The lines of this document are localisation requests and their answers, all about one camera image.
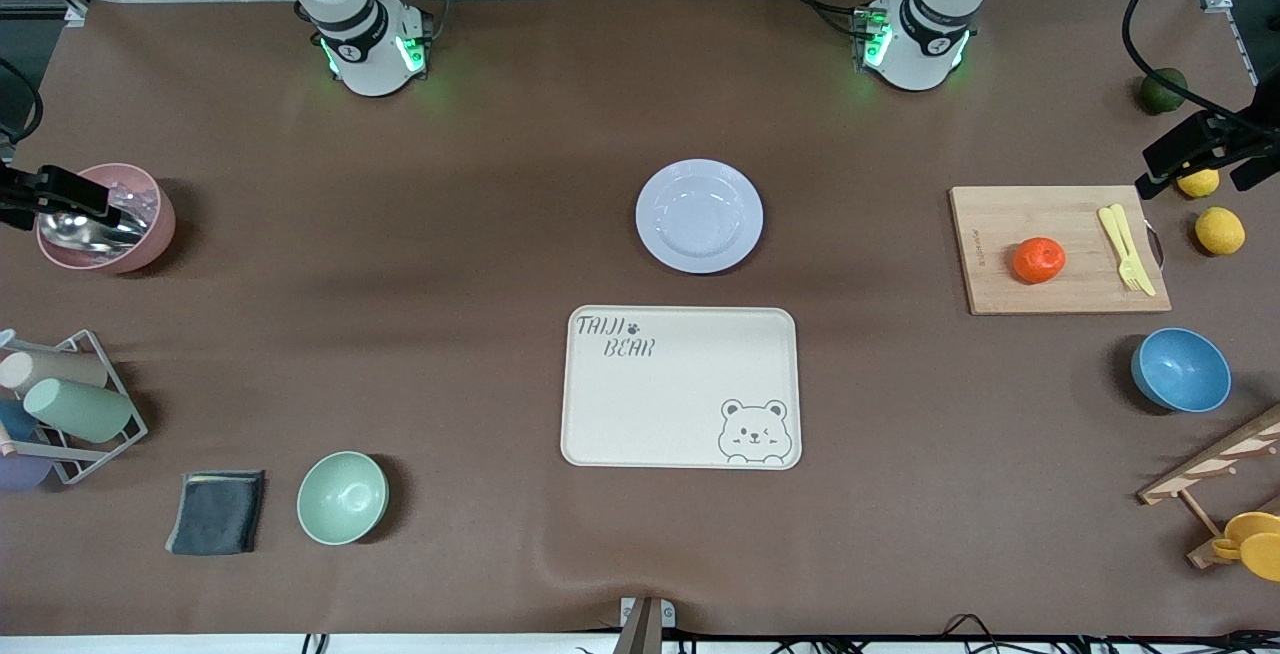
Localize orange fruit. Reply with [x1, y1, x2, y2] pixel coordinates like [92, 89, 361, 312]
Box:
[1012, 237, 1067, 285]

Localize white round plate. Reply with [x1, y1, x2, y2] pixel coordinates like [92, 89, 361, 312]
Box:
[635, 158, 764, 275]

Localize metal scoop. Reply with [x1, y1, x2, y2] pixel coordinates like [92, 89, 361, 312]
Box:
[40, 211, 149, 255]

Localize clear plastic ice cubes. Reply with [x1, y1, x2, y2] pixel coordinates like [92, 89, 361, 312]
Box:
[100, 182, 159, 235]

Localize green lime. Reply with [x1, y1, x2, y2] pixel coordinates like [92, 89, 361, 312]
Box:
[1141, 67, 1190, 116]

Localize pink bowl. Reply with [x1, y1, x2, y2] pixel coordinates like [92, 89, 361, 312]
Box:
[36, 163, 177, 275]

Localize yellow plastic fork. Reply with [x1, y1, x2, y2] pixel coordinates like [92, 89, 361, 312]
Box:
[1098, 206, 1147, 293]

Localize yellow plastic knife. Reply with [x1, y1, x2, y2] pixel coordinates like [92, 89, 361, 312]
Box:
[1110, 204, 1158, 297]

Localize beige cup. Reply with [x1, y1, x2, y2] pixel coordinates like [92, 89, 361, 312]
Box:
[0, 349, 109, 396]

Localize wooden cutting board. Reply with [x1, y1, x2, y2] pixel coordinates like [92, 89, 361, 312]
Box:
[948, 185, 1173, 317]

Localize blue cup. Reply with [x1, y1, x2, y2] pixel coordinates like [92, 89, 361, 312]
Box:
[0, 399, 40, 443]

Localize mint green cup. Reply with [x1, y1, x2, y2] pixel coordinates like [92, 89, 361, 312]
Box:
[23, 377, 135, 444]

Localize blue bowl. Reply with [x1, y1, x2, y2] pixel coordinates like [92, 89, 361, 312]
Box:
[1131, 327, 1233, 414]

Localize purple cup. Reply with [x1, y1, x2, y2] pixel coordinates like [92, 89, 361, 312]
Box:
[0, 452, 54, 493]

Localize wooden peg dish rack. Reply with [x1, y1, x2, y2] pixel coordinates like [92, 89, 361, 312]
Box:
[1137, 404, 1280, 570]

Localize dark grey folded cloth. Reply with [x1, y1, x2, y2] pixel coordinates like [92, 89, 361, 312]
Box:
[165, 470, 267, 557]

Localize yellow mug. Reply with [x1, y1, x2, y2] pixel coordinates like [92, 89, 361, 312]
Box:
[1212, 511, 1280, 583]

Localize mint green bowl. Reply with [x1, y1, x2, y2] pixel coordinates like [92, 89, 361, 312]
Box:
[296, 450, 389, 546]

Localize cream bear print tray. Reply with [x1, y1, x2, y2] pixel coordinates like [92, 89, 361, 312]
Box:
[560, 306, 803, 471]

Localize white wire cup rack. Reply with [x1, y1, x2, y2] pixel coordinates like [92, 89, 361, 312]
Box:
[0, 329, 149, 486]

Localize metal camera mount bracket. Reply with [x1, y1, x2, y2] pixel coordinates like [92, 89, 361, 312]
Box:
[612, 596, 677, 654]

